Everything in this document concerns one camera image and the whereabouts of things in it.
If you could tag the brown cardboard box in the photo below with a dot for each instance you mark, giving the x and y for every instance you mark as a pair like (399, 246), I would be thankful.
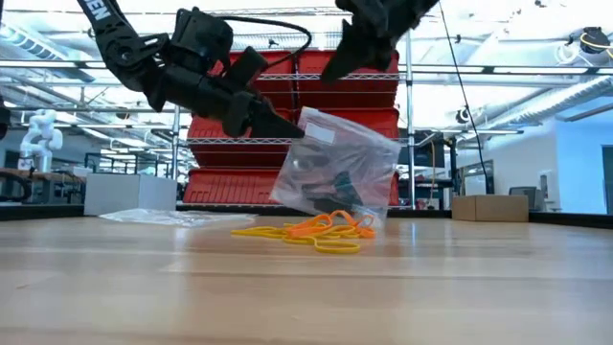
(488, 208)

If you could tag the framed whiteboard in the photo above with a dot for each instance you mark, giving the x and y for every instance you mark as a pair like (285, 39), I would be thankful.
(476, 184)

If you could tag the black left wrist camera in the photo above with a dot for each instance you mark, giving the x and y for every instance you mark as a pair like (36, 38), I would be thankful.
(246, 67)

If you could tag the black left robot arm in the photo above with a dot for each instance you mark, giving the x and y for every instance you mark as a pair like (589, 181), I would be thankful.
(115, 43)

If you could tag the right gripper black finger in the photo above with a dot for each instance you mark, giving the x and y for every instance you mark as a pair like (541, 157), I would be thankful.
(354, 52)
(389, 48)

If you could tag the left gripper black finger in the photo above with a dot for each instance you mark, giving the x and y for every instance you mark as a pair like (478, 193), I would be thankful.
(270, 124)

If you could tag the black post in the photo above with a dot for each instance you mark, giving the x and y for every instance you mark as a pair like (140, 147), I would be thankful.
(453, 182)

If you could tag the grey chair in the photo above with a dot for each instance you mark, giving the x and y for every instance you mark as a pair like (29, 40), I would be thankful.
(524, 194)

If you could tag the cluttered dark workbench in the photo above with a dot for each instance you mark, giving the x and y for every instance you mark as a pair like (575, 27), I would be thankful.
(52, 189)

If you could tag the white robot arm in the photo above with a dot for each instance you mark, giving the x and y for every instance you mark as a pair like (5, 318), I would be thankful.
(40, 139)

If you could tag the white wall dispenser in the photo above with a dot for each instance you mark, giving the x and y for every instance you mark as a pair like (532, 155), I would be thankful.
(546, 184)

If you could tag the round ceiling device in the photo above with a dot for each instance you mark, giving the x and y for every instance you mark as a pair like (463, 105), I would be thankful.
(462, 116)

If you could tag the black rubber band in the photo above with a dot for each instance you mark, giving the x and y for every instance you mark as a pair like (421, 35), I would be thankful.
(347, 189)
(330, 206)

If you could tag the yellow rubber band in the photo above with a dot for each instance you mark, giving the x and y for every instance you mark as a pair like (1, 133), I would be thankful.
(340, 249)
(297, 239)
(258, 233)
(352, 235)

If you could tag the dark monitor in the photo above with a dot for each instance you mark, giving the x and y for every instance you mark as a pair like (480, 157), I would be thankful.
(426, 153)

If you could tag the white cardboard box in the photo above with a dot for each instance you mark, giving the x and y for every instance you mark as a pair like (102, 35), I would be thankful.
(129, 194)

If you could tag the teal door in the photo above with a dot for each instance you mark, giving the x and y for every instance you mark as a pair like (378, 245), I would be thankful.
(608, 182)

